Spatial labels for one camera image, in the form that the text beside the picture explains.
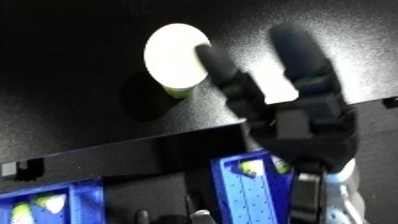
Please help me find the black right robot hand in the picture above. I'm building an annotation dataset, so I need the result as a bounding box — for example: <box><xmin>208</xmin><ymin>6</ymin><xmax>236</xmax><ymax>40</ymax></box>
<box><xmin>193</xmin><ymin>22</ymin><xmax>361</xmax><ymax>174</ymax></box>

